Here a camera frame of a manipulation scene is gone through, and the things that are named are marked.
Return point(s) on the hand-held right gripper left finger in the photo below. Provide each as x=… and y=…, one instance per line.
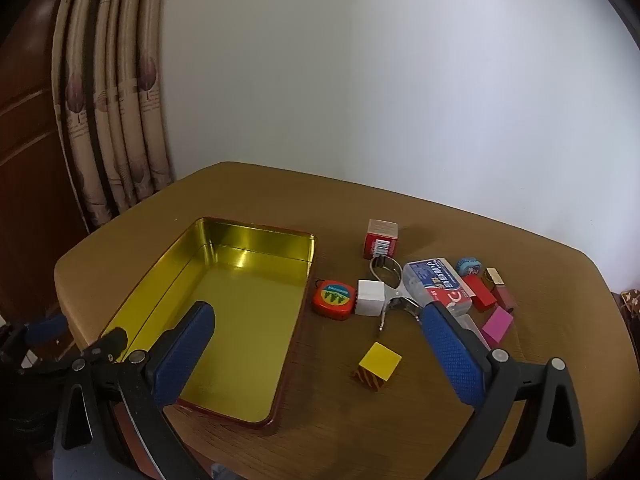
x=182, y=355

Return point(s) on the beige patterned curtain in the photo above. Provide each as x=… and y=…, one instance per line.
x=125, y=110

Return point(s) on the floral patterned object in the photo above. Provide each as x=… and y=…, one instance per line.
x=629, y=307

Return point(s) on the white cube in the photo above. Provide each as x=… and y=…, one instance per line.
x=369, y=299

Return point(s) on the red and gold tin box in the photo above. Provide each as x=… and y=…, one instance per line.
x=240, y=305

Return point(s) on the clear plastic staple box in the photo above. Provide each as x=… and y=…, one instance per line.
x=435, y=285

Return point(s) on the red tape measure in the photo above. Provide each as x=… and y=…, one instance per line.
x=334, y=301

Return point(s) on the small red box white top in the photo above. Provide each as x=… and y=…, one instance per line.
x=380, y=245

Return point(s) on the pink block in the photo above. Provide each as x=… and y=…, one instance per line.
x=497, y=326

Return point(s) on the red block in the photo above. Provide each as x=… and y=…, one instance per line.
x=481, y=294

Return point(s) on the yellow block striped sides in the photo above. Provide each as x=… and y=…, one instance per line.
x=379, y=360

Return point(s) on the pink lipstick gold cap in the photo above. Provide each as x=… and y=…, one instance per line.
x=502, y=292

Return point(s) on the brown wooden door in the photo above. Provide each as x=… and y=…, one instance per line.
x=30, y=160

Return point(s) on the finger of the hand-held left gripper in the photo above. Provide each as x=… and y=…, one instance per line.
x=117, y=341
x=45, y=327

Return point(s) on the silver metal clip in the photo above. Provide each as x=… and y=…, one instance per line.
x=400, y=305

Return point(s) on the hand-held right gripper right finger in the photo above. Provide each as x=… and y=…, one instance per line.
x=452, y=355

